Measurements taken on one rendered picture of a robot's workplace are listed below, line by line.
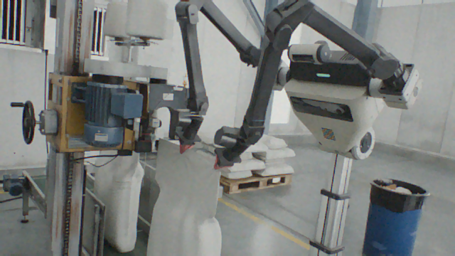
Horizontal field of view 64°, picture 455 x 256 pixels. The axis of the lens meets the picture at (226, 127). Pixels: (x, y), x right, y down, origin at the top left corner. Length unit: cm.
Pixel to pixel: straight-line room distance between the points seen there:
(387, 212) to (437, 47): 668
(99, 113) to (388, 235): 265
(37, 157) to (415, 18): 848
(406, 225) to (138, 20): 270
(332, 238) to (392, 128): 817
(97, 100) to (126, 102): 12
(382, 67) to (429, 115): 830
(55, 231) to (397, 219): 259
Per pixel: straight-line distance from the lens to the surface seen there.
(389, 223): 340
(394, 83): 133
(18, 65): 432
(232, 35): 154
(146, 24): 150
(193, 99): 152
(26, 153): 447
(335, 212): 175
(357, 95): 142
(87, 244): 216
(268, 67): 108
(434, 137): 947
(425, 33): 979
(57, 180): 173
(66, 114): 160
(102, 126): 146
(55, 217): 179
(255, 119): 118
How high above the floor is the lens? 141
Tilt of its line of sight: 8 degrees down
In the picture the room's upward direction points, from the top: 7 degrees clockwise
